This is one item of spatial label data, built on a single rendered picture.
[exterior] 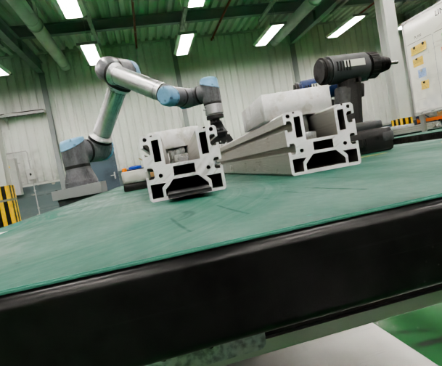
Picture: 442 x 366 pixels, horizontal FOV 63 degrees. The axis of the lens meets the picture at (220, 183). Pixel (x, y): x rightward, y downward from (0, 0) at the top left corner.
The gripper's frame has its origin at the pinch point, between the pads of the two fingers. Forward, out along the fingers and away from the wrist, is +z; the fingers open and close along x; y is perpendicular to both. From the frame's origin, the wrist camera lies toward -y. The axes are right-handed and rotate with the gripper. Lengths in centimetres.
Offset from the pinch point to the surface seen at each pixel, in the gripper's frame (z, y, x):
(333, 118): -4, -98, -2
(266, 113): -6, -92, 5
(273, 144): -2, -92, 5
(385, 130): -1, -73, -25
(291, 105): -7, -92, 1
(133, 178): -0.5, -34.5, 32.4
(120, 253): 3, -128, 23
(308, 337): 13, -121, 13
